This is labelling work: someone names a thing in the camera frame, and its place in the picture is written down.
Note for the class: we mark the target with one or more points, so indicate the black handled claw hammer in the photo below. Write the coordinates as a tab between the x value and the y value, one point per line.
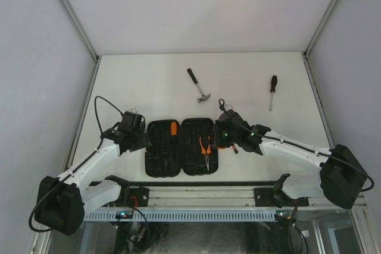
204	97

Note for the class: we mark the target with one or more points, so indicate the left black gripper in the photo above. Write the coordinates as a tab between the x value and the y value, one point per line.
144	141

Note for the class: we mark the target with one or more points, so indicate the aluminium front frame rail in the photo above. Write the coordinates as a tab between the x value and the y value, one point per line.
202	196

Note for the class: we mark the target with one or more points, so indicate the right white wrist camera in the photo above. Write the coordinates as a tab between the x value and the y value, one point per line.
228	107

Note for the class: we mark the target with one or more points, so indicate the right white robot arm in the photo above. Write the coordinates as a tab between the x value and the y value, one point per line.
334	173

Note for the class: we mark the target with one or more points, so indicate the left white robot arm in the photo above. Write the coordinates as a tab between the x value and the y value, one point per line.
81	174

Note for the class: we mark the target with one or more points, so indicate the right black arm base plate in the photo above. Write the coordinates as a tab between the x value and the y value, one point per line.
266	197

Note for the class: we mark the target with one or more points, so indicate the orange handled needle-nose pliers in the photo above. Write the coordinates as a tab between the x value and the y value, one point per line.
204	142

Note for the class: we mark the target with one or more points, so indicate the small orange black precision screwdriver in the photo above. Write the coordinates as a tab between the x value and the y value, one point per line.
235	149

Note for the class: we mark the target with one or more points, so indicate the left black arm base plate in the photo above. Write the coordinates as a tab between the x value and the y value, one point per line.
134	197

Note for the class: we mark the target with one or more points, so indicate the black plastic tool case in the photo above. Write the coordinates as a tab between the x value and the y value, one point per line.
159	158

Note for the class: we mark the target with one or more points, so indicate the orange grip bit screwdriver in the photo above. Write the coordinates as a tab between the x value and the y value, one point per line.
173	140

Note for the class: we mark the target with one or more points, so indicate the blue slotted cable duct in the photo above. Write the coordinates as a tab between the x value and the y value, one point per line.
207	215

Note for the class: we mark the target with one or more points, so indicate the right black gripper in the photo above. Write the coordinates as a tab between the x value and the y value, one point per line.
216	140

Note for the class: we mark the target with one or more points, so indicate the black orange handled screwdriver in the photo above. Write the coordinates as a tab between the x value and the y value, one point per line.
273	85

